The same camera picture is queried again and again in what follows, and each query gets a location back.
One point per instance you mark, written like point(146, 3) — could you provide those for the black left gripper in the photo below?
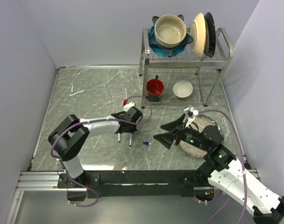
point(133, 129)

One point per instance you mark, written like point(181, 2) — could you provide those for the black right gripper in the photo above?
point(166, 138)

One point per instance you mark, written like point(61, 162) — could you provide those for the white marker black tip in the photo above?
point(130, 140)

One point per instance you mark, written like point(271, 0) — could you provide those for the white marker long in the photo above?
point(76, 93)

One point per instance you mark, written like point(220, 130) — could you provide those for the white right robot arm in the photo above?
point(223, 170)

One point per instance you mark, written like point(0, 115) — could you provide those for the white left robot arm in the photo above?
point(69, 137)

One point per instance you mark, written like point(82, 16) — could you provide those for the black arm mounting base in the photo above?
point(110, 183)

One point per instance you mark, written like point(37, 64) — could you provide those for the red black mug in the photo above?
point(154, 89)

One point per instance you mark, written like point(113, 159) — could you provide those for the speckled grey plate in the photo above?
point(200, 122)

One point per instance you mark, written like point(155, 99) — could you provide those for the small white bowl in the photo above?
point(183, 89)

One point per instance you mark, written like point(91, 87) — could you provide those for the steel dish rack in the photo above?
point(187, 66)

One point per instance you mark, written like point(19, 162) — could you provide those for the blue flower-shaped bowl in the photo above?
point(166, 52)

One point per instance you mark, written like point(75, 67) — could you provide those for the beige ceramic bowl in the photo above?
point(169, 30)

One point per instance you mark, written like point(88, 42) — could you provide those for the black plate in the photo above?
point(210, 35)

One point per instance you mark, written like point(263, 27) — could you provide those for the cream plate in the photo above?
point(198, 32)

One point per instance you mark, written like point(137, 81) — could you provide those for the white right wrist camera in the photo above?
point(191, 114)

